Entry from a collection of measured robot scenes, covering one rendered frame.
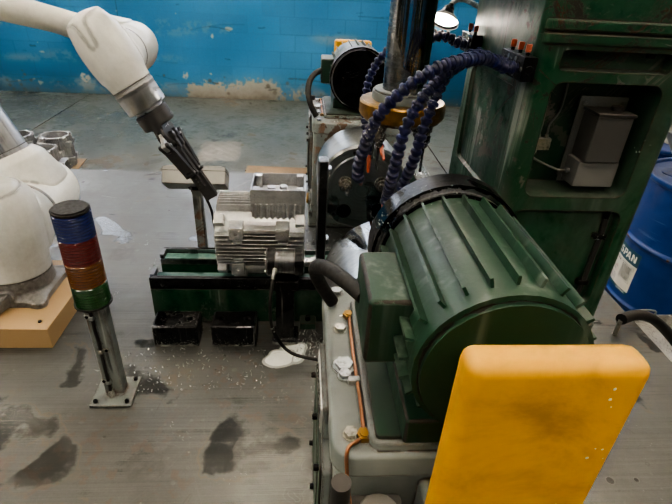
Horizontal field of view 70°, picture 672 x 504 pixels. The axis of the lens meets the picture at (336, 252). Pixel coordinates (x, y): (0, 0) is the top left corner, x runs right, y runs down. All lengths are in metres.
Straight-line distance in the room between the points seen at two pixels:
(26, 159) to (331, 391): 1.07
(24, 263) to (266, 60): 5.57
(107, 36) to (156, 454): 0.80
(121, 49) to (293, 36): 5.51
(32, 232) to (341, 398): 0.91
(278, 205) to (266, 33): 5.57
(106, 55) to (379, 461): 0.90
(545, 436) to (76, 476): 0.80
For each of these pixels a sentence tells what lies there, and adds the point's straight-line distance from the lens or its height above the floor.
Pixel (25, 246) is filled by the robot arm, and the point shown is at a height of 0.99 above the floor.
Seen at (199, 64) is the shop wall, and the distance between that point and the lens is 6.75.
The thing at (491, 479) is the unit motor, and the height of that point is 1.23.
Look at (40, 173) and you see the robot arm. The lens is 1.43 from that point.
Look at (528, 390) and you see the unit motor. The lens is 0.36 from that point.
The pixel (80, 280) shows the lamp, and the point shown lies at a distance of 0.92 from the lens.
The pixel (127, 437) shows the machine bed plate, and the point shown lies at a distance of 1.03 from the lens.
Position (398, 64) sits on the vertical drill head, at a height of 1.41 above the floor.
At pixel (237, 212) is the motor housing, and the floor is 1.08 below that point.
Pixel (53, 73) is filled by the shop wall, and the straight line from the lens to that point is 7.34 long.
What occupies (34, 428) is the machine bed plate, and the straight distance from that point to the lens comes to 1.11.
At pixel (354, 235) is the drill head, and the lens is 0.90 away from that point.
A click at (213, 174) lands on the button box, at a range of 1.37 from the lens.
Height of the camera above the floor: 1.57
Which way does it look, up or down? 31 degrees down
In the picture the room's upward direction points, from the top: 3 degrees clockwise
